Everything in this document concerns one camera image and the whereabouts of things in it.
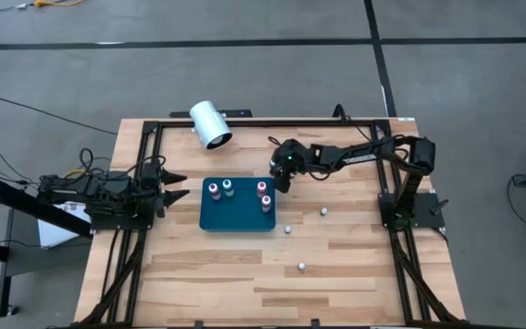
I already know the black aluminium table frame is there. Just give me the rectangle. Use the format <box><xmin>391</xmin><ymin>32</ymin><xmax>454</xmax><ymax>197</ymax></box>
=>
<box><xmin>78</xmin><ymin>119</ymin><xmax>468</xmax><ymax>329</ymax></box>

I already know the white cylinder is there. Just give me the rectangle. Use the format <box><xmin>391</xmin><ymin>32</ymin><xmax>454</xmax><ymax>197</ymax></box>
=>
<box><xmin>188</xmin><ymin>100</ymin><xmax>234</xmax><ymax>151</ymax></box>

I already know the yellow cable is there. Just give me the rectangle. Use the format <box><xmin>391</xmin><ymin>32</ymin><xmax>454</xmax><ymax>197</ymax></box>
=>
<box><xmin>33</xmin><ymin>0</ymin><xmax>85</xmax><ymax>8</ymax></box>

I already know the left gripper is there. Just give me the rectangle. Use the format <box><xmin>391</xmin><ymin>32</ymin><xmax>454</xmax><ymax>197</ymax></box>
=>
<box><xmin>140</xmin><ymin>160</ymin><xmax>192</xmax><ymax>219</ymax></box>

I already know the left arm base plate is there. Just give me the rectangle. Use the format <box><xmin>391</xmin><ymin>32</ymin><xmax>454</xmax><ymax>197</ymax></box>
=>
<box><xmin>89</xmin><ymin>210</ymin><xmax>155</xmax><ymax>232</ymax></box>

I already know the black mounting bar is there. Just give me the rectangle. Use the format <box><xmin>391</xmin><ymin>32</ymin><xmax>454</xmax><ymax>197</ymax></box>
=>
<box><xmin>169</xmin><ymin>109</ymin><xmax>254</xmax><ymax>119</ymax></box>

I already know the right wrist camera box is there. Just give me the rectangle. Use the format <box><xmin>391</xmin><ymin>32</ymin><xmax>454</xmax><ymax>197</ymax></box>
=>
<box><xmin>273</xmin><ymin>173</ymin><xmax>292</xmax><ymax>195</ymax></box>

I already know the white box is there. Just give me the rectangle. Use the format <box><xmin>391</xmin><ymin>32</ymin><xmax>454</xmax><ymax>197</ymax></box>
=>
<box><xmin>37</xmin><ymin>191</ymin><xmax>94</xmax><ymax>249</ymax></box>

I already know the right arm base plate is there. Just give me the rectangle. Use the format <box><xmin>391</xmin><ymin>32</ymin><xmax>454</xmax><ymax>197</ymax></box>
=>
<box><xmin>378</xmin><ymin>191</ymin><xmax>447</xmax><ymax>230</ymax></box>

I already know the black support bar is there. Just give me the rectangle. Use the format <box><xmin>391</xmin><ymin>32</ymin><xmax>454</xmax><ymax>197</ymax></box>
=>
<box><xmin>0</xmin><ymin>175</ymin><xmax>93</xmax><ymax>239</ymax></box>

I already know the black cable plug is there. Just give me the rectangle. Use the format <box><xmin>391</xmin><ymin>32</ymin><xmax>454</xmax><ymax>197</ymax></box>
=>
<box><xmin>332</xmin><ymin>102</ymin><xmax>353</xmax><ymax>125</ymax></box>

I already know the black upright bar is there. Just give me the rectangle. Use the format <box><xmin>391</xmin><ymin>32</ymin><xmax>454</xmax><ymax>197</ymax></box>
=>
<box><xmin>0</xmin><ymin>207</ymin><xmax>17</xmax><ymax>319</ymax></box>

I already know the thin black floor cable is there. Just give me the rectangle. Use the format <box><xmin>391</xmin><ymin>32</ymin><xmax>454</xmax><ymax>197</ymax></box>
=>
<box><xmin>0</xmin><ymin>97</ymin><xmax>119</xmax><ymax>136</ymax></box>

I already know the blue plastic tray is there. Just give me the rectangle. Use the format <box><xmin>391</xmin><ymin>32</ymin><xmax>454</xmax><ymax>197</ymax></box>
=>
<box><xmin>198</xmin><ymin>176</ymin><xmax>277</xmax><ymax>233</ymax></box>

